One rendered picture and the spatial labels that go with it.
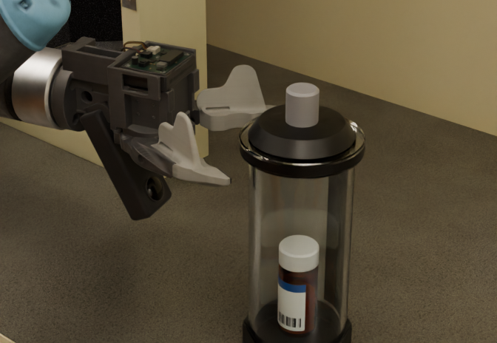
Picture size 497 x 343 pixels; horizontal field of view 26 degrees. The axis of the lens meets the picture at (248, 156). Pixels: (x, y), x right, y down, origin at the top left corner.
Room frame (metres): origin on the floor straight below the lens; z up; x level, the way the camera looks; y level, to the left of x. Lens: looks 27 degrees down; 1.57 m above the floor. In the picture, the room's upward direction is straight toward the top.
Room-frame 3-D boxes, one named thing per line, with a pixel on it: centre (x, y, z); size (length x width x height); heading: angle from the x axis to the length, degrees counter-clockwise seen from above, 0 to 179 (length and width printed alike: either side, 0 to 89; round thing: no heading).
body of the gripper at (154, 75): (0.91, 0.11, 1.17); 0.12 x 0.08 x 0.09; 65
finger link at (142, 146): (0.85, 0.08, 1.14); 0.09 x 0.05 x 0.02; 31
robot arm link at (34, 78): (0.94, 0.18, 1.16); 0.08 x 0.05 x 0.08; 155
